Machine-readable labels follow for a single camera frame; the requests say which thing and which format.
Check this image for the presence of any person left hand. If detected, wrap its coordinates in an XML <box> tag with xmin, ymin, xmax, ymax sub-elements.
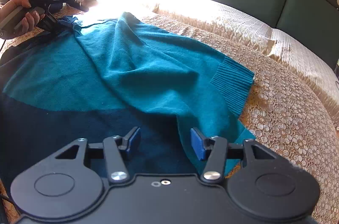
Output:
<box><xmin>1</xmin><ymin>0</ymin><xmax>45</xmax><ymax>40</ymax></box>

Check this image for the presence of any floral lace bedspread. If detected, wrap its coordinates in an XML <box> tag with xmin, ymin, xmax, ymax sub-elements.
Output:
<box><xmin>0</xmin><ymin>5</ymin><xmax>339</xmax><ymax>224</ymax></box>

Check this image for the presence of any white bed sheet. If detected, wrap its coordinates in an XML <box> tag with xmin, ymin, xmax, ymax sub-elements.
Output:
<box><xmin>88</xmin><ymin>0</ymin><xmax>338</xmax><ymax>121</ymax></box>

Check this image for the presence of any teal knit sweater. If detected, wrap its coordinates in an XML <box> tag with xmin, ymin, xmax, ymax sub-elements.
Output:
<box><xmin>1</xmin><ymin>13</ymin><xmax>254</xmax><ymax>187</ymax></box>

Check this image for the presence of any dark green right headboard cushion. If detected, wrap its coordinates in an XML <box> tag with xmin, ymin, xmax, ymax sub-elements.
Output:
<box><xmin>276</xmin><ymin>0</ymin><xmax>339</xmax><ymax>69</ymax></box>

